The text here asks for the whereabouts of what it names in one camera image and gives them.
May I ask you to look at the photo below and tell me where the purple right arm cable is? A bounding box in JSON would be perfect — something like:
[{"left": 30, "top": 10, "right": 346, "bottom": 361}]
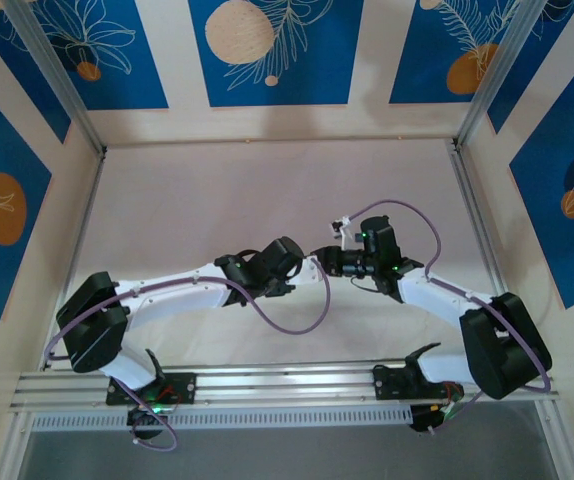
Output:
[{"left": 346, "top": 199, "right": 554, "bottom": 439}]

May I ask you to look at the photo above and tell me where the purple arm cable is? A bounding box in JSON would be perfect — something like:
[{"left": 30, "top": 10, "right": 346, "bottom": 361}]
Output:
[
  {"left": 44, "top": 254, "right": 332, "bottom": 454},
  {"left": 346, "top": 199, "right": 554, "bottom": 439}
]

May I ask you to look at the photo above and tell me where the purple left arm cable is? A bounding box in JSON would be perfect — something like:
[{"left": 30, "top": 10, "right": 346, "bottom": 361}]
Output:
[{"left": 44, "top": 254, "right": 332, "bottom": 454}]

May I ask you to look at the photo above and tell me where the aluminium table side rail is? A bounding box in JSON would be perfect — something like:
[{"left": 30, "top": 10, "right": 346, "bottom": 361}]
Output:
[
  {"left": 39, "top": 149, "right": 107, "bottom": 372},
  {"left": 447, "top": 139, "right": 531, "bottom": 360}
]

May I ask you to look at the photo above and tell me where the aluminium mounting rail beam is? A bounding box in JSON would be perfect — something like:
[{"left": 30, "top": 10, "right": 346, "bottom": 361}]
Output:
[{"left": 9, "top": 357, "right": 563, "bottom": 415}]

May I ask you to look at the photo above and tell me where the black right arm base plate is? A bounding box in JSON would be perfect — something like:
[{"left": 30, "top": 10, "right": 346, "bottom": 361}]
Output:
[{"left": 372, "top": 364, "right": 466, "bottom": 402}]

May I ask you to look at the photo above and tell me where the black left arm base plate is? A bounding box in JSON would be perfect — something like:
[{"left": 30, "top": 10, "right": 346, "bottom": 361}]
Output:
[{"left": 105, "top": 372, "right": 198, "bottom": 406}]

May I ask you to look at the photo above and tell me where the grey slotted cable duct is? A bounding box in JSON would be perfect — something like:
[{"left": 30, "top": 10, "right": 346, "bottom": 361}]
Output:
[{"left": 30, "top": 405, "right": 414, "bottom": 432}]

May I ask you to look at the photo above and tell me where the aluminium frame post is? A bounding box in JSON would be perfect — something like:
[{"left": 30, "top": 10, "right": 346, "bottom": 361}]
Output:
[
  {"left": 455, "top": 0, "right": 543, "bottom": 150},
  {"left": 2, "top": 0, "right": 107, "bottom": 157}
]

